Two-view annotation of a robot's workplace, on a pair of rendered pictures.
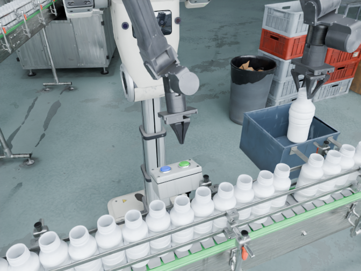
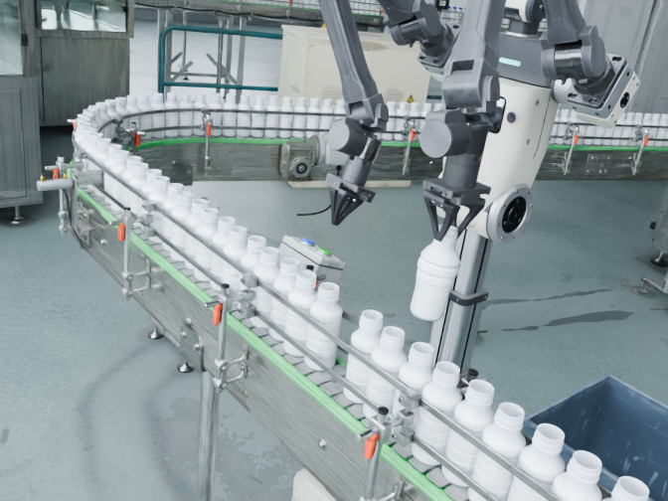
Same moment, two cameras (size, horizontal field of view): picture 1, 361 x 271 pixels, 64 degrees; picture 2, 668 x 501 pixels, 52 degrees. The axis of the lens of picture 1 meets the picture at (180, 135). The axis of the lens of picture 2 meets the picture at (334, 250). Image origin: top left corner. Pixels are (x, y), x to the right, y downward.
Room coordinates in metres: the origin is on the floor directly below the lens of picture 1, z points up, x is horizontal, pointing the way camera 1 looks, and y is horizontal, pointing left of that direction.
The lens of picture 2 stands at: (0.21, -1.32, 1.71)
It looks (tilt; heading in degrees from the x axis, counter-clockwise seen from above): 23 degrees down; 70
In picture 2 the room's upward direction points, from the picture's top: 7 degrees clockwise
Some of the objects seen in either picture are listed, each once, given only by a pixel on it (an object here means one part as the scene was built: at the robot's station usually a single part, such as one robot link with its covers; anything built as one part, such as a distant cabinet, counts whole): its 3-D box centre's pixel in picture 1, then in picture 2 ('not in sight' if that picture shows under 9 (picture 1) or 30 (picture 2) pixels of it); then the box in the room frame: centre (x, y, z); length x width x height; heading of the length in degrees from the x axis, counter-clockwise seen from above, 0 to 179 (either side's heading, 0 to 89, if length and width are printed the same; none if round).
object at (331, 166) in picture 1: (326, 175); (386, 374); (0.65, -0.44, 1.08); 0.06 x 0.06 x 0.17
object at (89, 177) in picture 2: not in sight; (78, 212); (0.13, 0.63, 0.96); 0.23 x 0.10 x 0.27; 22
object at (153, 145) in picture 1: (154, 161); (449, 350); (1.12, 0.13, 0.74); 0.11 x 0.11 x 0.40; 22
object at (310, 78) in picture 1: (309, 81); (448, 214); (0.75, -0.36, 1.34); 0.07 x 0.07 x 0.09; 20
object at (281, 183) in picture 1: (277, 189); (324, 326); (0.59, -0.28, 1.08); 0.06 x 0.06 x 0.17
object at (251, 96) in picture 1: (248, 92); not in sight; (2.75, -0.72, 0.32); 0.45 x 0.45 x 0.64
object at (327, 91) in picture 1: (320, 83); not in sight; (3.41, -1.80, 0.11); 0.61 x 0.41 x 0.22; 115
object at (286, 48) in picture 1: (294, 39); not in sight; (3.06, -1.20, 0.78); 0.61 x 0.41 x 0.22; 119
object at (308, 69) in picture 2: not in sight; (349, 108); (2.14, 4.03, 0.59); 1.10 x 0.62 x 1.18; 4
